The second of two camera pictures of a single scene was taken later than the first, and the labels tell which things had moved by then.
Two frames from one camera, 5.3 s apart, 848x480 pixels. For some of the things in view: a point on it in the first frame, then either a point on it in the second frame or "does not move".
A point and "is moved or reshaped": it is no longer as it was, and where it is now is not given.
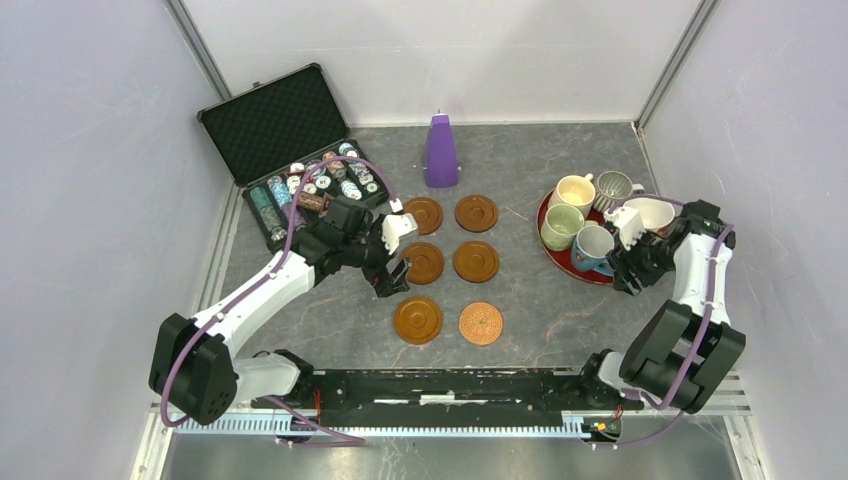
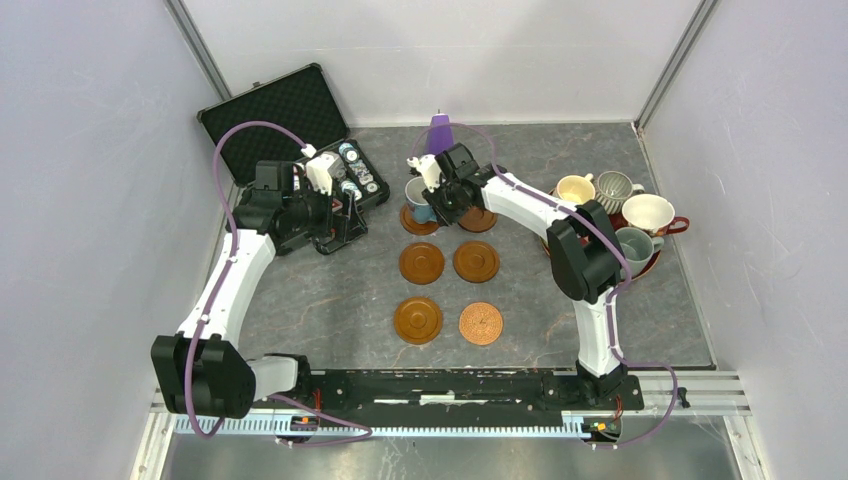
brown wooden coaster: x=476 y=213 does not move
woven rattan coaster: x=480 y=323 does not move
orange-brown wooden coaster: x=417 y=321 does not move
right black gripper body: x=657 y=253 → x=446 y=201
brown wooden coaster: x=427 y=262 does not move
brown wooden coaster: x=476 y=261 does not move
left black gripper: x=387 y=284 → x=344 y=227
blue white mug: x=591 y=246 is moved or reshaped
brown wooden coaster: x=426 y=212 does not move
